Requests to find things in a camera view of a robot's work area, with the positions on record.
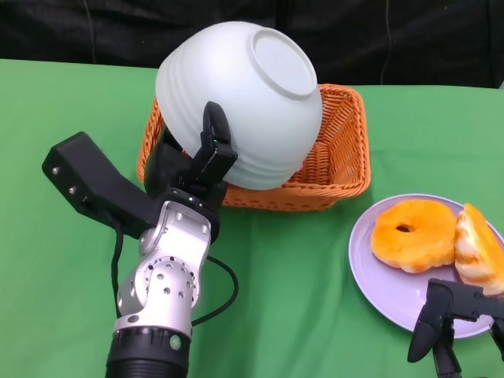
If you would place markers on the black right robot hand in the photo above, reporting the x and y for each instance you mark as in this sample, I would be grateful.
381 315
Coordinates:
441 307

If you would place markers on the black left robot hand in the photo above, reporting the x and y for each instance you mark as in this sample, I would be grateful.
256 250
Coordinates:
173 173

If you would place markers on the orange white croissant bread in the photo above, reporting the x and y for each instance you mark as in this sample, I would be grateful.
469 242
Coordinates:
476 252

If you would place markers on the pale green bowl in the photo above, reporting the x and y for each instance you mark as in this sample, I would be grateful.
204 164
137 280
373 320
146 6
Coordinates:
236 98

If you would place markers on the lavender round plate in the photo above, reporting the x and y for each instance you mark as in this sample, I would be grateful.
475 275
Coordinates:
386 291

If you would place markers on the orange wicker basket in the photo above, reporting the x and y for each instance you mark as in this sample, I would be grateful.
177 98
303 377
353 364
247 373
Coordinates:
342 138

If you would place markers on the green tablecloth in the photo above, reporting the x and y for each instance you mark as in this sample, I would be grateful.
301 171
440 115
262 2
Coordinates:
59 98

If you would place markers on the black backdrop curtain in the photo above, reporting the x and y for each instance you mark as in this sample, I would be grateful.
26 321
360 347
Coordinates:
98 27

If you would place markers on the black left wrist camera housing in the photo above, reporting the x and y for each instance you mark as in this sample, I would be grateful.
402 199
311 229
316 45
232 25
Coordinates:
90 177

